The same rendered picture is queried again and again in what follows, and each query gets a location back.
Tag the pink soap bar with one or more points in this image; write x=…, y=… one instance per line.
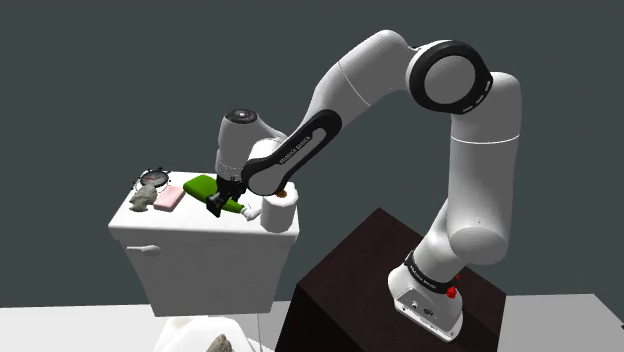
x=169, y=199

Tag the green bottle with white cap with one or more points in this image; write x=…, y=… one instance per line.
x=201, y=187

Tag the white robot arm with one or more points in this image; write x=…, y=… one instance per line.
x=480, y=195

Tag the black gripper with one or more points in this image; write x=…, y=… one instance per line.
x=229, y=185

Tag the grey rough lump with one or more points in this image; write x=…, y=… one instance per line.
x=221, y=344

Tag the grey stone figure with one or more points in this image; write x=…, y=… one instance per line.
x=142, y=199

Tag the dark robot stand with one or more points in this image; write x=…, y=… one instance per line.
x=351, y=287

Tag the white toilet paper roll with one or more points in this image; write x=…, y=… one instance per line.
x=278, y=212

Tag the black round alarm clock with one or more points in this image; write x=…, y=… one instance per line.
x=153, y=177

